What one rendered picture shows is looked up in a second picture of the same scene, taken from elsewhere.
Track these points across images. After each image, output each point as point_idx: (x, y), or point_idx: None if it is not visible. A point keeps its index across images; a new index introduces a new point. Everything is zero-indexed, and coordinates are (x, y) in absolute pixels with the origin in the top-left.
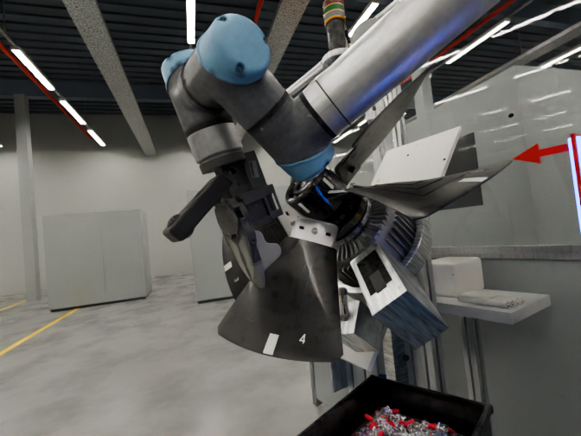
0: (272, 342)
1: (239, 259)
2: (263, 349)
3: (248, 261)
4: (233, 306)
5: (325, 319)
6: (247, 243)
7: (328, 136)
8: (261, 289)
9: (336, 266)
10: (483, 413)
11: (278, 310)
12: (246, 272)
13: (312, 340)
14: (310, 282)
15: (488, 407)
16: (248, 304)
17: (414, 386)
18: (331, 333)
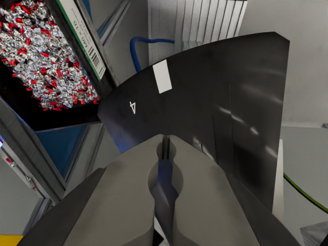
0: (161, 80)
1: (203, 179)
2: (167, 62)
3: (130, 171)
4: (275, 92)
5: (129, 144)
6: (48, 228)
7: None
8: (232, 149)
9: (162, 229)
10: (27, 124)
11: (179, 126)
12: (179, 148)
13: (125, 111)
14: (168, 191)
15: (32, 131)
16: (239, 110)
17: (78, 125)
18: (116, 131)
